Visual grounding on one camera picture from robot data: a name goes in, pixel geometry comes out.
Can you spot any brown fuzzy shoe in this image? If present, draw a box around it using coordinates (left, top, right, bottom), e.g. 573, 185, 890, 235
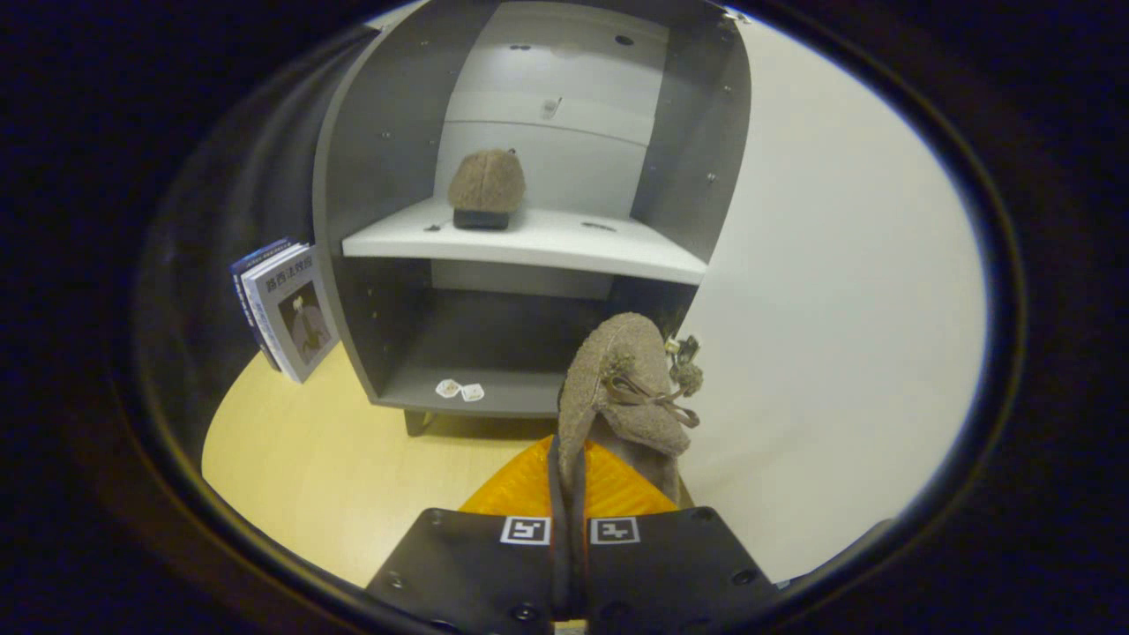
556, 311, 705, 511
447, 148, 527, 232

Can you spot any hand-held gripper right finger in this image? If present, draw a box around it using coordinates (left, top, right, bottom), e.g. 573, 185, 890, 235
572, 438, 781, 635

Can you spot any blue book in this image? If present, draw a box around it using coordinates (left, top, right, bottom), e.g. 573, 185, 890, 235
230, 237, 296, 371

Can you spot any white cabinet shelf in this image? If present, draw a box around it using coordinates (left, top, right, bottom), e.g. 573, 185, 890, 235
341, 196, 709, 286

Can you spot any white book with figure cover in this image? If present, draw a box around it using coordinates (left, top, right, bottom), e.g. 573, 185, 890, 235
242, 244, 341, 384

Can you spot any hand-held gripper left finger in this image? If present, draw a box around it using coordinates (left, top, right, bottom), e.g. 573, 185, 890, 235
366, 434, 572, 635

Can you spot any grey shoe cabinet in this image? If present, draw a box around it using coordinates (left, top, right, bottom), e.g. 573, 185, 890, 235
313, 0, 753, 439

